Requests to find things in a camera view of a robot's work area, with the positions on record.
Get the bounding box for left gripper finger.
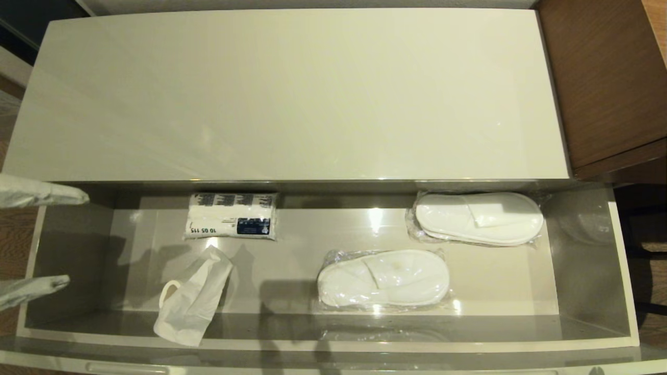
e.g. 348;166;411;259
0;275;71;313
0;173;90;209

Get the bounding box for white cabinet drawer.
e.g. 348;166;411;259
0;180;667;375

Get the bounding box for white printed plastic packet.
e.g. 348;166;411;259
183;192;279;241

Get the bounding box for white slippers in plastic wrap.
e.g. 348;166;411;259
316;247;455;313
406;191;547;248

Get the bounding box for brown wooden furniture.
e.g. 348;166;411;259
536;0;667;184

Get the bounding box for white paper bag with handle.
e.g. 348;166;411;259
153;245;234;347

